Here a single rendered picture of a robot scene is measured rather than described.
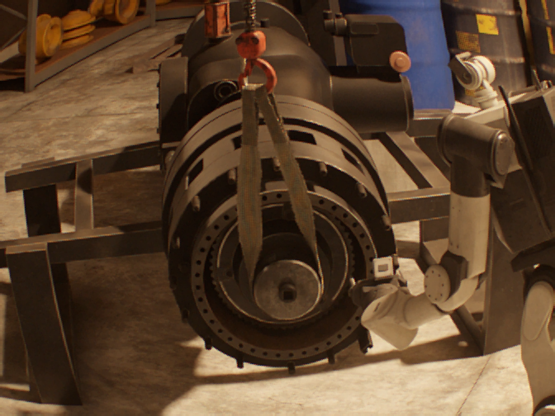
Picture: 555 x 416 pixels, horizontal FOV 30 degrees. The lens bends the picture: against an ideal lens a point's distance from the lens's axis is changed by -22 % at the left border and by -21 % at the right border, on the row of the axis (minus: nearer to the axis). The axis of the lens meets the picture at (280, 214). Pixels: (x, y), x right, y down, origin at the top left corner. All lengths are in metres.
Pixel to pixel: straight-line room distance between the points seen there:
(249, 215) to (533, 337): 0.78
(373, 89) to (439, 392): 1.10
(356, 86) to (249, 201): 1.54
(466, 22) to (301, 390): 2.40
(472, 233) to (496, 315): 1.93
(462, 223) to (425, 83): 3.37
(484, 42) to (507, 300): 2.00
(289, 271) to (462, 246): 0.61
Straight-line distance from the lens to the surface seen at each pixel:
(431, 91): 5.57
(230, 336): 2.84
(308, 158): 2.77
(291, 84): 3.68
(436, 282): 2.26
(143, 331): 4.64
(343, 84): 4.17
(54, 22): 9.98
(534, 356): 2.46
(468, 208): 2.19
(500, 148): 2.14
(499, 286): 4.08
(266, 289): 2.73
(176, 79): 4.09
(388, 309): 2.42
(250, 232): 2.71
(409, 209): 3.93
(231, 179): 2.71
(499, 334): 4.17
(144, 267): 5.28
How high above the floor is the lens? 1.91
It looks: 19 degrees down
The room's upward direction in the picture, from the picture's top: 4 degrees counter-clockwise
